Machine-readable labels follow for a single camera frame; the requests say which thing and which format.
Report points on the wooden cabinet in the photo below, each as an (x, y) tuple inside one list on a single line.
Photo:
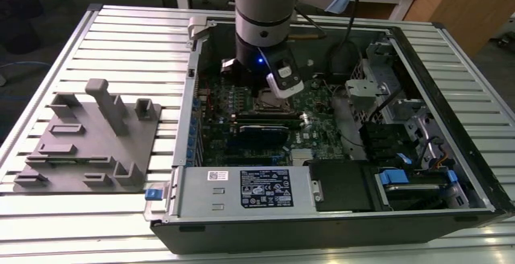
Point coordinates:
[(461, 5)]

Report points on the black expansion slot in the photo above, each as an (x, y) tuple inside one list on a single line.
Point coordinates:
[(249, 152), (249, 161)]

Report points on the silver chipset heat sink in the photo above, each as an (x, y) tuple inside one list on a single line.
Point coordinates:
[(301, 157)]

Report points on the black office chair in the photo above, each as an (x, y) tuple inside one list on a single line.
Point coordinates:
[(20, 20)]

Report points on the blue power supply latch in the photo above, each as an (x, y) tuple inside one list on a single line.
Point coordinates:
[(152, 194)]

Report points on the silver chassis bracket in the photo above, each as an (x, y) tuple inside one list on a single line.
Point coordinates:
[(421, 125)]

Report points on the black PC case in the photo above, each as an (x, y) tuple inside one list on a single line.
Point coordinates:
[(281, 237)]

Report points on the silver rear slot panel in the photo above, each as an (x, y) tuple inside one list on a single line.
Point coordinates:
[(183, 125)]

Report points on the gray case latch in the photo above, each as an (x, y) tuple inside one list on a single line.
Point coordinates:
[(196, 26)]

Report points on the silver power supply unit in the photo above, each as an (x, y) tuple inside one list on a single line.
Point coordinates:
[(200, 194)]

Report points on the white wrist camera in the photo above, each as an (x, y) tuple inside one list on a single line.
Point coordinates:
[(285, 81)]

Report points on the black RAM stick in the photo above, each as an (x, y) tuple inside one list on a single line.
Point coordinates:
[(265, 115)]

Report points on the silver CPU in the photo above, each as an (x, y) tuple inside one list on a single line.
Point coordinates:
[(267, 102)]

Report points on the green motherboard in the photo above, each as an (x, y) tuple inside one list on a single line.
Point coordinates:
[(321, 119)]

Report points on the blue plastic clip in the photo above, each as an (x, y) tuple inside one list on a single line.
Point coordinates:
[(451, 176)]

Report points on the blue disk carrier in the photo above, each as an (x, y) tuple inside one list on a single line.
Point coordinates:
[(392, 176)]

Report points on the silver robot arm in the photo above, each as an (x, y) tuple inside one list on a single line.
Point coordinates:
[(261, 11)]

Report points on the black graphics card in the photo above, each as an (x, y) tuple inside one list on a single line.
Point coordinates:
[(263, 137)]

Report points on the gray plastic baffle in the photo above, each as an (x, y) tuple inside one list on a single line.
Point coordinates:
[(345, 125)]

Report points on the gray parts rack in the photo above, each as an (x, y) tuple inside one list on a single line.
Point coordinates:
[(92, 149)]

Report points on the gray chair base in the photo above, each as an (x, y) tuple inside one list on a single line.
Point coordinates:
[(507, 35)]

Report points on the hard disk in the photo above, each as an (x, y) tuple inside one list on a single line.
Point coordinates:
[(409, 196)]

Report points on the perforated metal drive cage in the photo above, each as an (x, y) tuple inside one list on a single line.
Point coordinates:
[(361, 87)]

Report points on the white barcode sticker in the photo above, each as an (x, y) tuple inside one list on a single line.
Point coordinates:
[(217, 175)]

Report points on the black plastic block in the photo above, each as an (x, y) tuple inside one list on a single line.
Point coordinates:
[(381, 140)]

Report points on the black rating label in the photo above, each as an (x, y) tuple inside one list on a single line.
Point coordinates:
[(267, 188)]

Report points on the CPU socket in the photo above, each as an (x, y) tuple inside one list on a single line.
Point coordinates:
[(261, 113)]

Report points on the small dark wrist camera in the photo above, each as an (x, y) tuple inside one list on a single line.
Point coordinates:
[(228, 66)]

